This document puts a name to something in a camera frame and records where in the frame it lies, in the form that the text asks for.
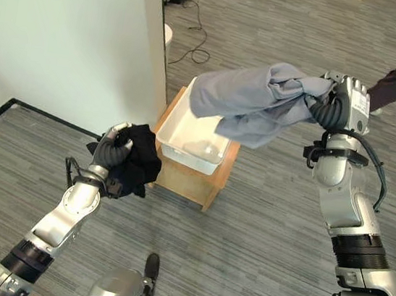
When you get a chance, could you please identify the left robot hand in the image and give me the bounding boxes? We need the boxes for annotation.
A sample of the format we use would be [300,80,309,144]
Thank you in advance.
[88,117,137,183]

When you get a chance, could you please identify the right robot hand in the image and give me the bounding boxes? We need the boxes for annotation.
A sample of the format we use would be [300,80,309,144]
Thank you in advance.
[306,69,377,138]

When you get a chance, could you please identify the black garment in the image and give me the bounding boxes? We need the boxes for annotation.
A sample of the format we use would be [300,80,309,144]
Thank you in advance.
[80,116,168,206]

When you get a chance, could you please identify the grey-blue garment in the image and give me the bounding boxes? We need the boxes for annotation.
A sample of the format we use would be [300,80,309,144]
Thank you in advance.
[184,51,337,158]

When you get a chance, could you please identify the white plastic laundry basket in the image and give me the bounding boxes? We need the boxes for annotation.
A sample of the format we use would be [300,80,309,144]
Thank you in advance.
[150,72,240,178]

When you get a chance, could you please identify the wooden stool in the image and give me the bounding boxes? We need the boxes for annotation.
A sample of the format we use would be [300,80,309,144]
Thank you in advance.
[142,81,248,216]

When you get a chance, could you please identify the white round object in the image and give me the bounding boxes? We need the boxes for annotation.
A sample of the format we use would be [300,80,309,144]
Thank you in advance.
[160,22,175,56]

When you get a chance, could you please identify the robot body and legs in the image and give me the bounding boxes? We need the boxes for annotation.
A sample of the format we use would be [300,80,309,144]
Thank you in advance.
[54,240,242,296]

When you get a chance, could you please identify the black floor cable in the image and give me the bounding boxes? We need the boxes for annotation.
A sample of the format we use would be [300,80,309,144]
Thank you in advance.
[167,0,218,70]

